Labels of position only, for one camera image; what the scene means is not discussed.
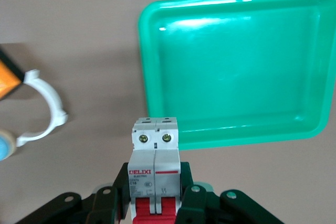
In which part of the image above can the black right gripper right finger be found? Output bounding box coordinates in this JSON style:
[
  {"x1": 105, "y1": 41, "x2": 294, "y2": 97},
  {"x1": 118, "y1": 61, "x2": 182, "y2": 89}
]
[{"x1": 176, "y1": 161, "x2": 286, "y2": 224}]

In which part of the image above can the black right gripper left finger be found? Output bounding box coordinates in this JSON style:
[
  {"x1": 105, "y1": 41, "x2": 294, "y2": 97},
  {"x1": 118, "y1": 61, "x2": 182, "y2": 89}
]
[{"x1": 15, "y1": 162, "x2": 132, "y2": 224}]

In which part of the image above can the white red circuit breaker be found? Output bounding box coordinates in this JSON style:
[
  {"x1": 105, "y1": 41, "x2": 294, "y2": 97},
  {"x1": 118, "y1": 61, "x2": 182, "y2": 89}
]
[{"x1": 128, "y1": 115, "x2": 183, "y2": 224}]

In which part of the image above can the blue dome buzzer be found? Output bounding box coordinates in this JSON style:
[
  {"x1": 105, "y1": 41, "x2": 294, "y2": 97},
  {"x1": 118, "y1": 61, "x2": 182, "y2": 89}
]
[{"x1": 0, "y1": 129, "x2": 18, "y2": 162}]

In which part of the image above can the small white curved clip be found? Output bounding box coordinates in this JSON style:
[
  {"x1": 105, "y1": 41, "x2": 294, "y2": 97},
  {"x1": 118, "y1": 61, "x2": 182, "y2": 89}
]
[{"x1": 15, "y1": 69, "x2": 69, "y2": 148}]

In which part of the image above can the green plastic tray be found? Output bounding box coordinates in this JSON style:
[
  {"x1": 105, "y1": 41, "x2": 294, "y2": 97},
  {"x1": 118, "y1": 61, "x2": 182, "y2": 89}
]
[{"x1": 138, "y1": 0, "x2": 336, "y2": 152}]

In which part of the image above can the orange box with hole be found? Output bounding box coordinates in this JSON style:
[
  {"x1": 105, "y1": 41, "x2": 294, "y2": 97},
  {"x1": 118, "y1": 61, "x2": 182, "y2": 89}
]
[{"x1": 0, "y1": 48, "x2": 25, "y2": 101}]

